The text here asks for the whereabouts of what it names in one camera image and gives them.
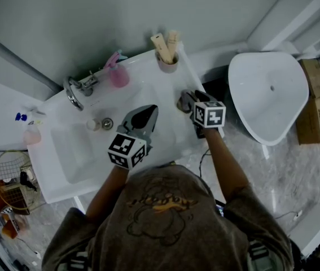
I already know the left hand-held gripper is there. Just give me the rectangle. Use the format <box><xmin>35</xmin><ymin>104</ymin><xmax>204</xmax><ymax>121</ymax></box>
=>
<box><xmin>107</xmin><ymin>104</ymin><xmax>160</xmax><ymax>171</ymax></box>

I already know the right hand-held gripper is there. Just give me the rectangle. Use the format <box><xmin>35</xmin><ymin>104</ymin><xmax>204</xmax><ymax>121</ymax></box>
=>
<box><xmin>176</xmin><ymin>90</ymin><xmax>227</xmax><ymax>139</ymax></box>

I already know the small pale bar of soap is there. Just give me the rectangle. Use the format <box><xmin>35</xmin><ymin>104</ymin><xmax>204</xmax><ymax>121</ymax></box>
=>
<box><xmin>86</xmin><ymin>118</ymin><xmax>102</xmax><ymax>132</ymax></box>

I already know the person's right forearm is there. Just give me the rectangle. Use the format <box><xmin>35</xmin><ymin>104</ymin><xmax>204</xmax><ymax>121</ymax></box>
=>
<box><xmin>203</xmin><ymin>127</ymin><xmax>250</xmax><ymax>203</ymax></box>

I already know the person's left forearm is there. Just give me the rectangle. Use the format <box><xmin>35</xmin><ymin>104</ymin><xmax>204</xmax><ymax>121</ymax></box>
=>
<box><xmin>85</xmin><ymin>164</ymin><xmax>130</xmax><ymax>223</ymax></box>

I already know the white ceramic washbasin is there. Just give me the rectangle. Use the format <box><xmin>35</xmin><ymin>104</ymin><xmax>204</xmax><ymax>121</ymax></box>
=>
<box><xmin>26</xmin><ymin>47</ymin><xmax>214</xmax><ymax>204</ymax></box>

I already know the pink cup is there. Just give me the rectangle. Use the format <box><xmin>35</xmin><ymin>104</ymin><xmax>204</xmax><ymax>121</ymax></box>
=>
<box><xmin>156</xmin><ymin>50</ymin><xmax>180</xmax><ymax>74</ymax></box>

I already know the pink spray bottle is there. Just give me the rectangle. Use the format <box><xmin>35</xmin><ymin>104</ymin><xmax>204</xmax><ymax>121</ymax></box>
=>
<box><xmin>104</xmin><ymin>49</ymin><xmax>131</xmax><ymax>89</ymax></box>

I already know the beige tube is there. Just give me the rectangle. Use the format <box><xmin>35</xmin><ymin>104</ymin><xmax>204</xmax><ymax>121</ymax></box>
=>
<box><xmin>166</xmin><ymin>30</ymin><xmax>181</xmax><ymax>63</ymax></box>
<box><xmin>150</xmin><ymin>32</ymin><xmax>172</xmax><ymax>64</ymax></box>

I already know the chrome faucet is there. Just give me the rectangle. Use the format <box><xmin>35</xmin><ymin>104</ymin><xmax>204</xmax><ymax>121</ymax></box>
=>
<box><xmin>63</xmin><ymin>70</ymin><xmax>100</xmax><ymax>112</ymax></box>

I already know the white freestanding basin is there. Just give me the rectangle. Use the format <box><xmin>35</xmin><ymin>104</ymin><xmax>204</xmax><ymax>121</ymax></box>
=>
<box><xmin>227</xmin><ymin>51</ymin><xmax>310</xmax><ymax>147</ymax></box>

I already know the pink pump bottle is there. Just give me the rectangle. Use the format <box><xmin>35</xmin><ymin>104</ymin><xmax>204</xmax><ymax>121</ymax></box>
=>
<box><xmin>23</xmin><ymin>119</ymin><xmax>42</xmax><ymax>146</ymax></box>

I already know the small cardboard box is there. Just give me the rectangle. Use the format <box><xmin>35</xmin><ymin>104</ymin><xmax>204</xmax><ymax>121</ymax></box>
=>
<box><xmin>297</xmin><ymin>58</ymin><xmax>320</xmax><ymax>99</ymax></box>

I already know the large cardboard box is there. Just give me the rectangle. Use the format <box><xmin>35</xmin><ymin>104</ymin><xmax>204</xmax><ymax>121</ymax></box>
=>
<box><xmin>295</xmin><ymin>93</ymin><xmax>320</xmax><ymax>146</ymax></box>

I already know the grey pipe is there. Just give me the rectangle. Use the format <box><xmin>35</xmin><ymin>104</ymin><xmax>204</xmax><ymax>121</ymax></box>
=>
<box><xmin>0</xmin><ymin>26</ymin><xmax>62</xmax><ymax>93</ymax></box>

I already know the orange container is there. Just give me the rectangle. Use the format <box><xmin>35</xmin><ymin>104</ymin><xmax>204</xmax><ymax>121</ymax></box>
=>
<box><xmin>1</xmin><ymin>220</ymin><xmax>20</xmax><ymax>239</ymax></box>

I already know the black cable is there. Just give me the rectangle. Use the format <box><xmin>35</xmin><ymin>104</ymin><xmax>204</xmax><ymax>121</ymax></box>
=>
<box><xmin>198</xmin><ymin>148</ymin><xmax>212</xmax><ymax>178</ymax></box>

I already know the wire basket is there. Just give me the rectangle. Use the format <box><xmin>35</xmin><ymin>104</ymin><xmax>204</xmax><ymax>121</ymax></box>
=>
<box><xmin>0</xmin><ymin>150</ymin><xmax>42</xmax><ymax>212</ymax></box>

